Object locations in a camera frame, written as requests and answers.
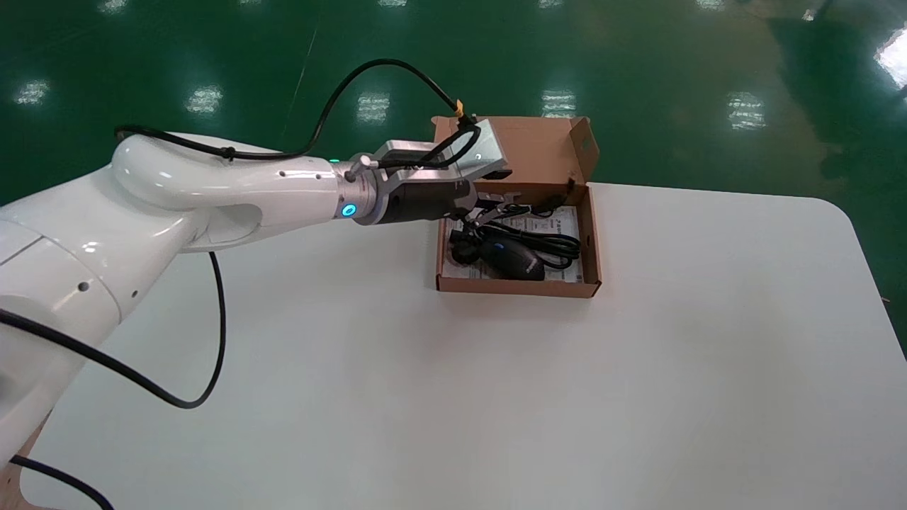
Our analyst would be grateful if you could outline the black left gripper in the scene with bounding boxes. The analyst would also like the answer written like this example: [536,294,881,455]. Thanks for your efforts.
[386,179,531,230]

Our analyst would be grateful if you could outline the thin black USB cable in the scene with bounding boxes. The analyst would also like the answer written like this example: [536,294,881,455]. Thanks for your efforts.
[489,174,578,220]

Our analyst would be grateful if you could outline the black wired mouse with cord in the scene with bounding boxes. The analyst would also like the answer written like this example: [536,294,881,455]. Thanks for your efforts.
[450,205,582,282]

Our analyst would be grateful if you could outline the brown cardboard box with lid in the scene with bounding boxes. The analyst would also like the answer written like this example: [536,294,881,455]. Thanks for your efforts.
[431,115,603,298]

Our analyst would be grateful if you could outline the white printed instruction sheet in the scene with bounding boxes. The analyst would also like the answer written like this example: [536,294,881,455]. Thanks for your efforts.
[443,205,583,283]

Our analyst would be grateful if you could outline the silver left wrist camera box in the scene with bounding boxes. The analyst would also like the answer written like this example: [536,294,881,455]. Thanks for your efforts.
[365,119,512,186]

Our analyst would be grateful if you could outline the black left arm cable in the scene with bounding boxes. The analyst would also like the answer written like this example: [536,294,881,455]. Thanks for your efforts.
[0,59,483,510]

